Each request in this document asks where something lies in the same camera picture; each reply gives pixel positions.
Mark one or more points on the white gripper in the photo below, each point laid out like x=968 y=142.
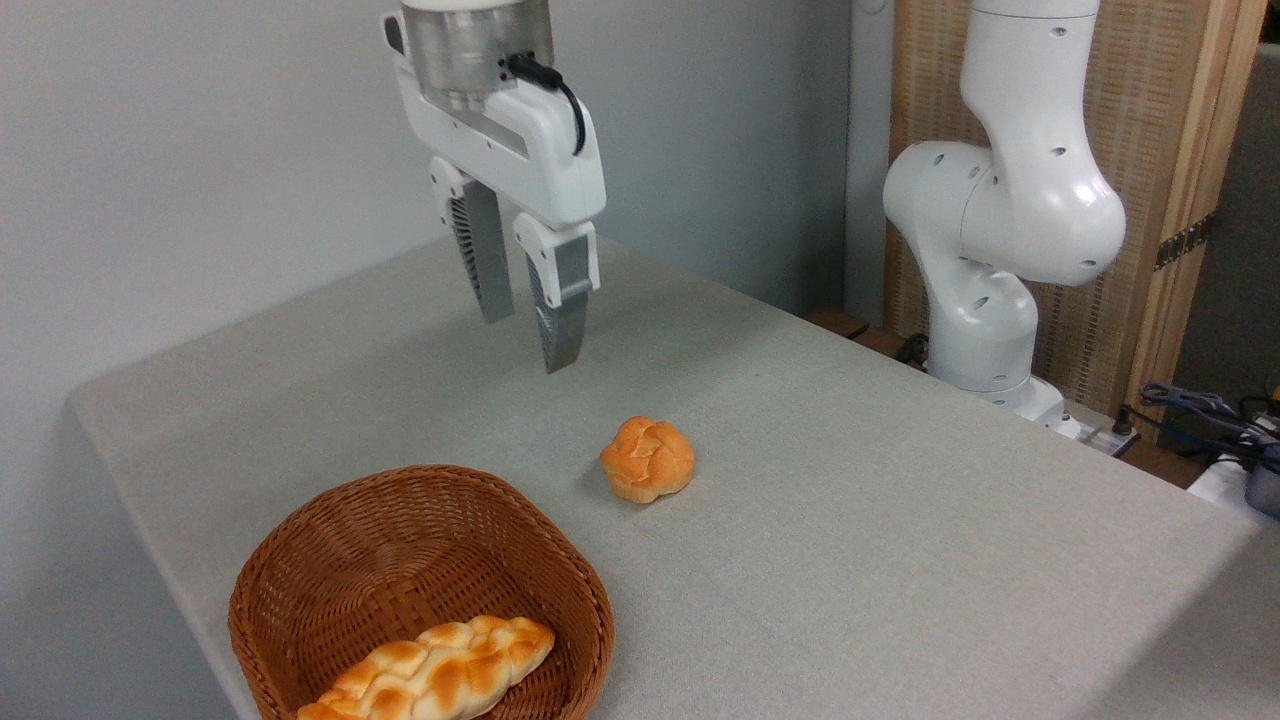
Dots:
x=545 y=150

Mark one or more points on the round knotted bread roll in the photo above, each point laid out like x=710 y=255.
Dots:
x=648 y=460

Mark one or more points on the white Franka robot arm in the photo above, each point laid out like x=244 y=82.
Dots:
x=1010 y=200

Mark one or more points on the long braided bread loaf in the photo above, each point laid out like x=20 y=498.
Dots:
x=440 y=670

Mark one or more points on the brown wicker basket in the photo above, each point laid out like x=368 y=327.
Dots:
x=400 y=540

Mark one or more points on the brown wooden foot block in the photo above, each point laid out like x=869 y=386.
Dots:
x=838 y=322

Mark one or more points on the metal screen hinge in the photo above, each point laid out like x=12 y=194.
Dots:
x=1184 y=241

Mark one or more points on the white cloth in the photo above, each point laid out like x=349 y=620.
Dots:
x=1218 y=484

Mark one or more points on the grey blue plastic container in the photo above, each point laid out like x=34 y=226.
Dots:
x=1264 y=488

